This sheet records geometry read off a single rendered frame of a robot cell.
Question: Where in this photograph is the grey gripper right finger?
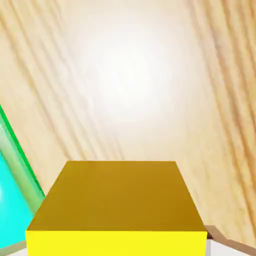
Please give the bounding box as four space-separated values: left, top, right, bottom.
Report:
205 224 256 256

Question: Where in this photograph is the small yellow cube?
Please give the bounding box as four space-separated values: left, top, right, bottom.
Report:
25 160 208 256

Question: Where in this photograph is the large green box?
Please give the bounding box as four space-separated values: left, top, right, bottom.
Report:
0 103 46 250

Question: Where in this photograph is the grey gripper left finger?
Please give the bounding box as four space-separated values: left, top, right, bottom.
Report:
0 239 28 256

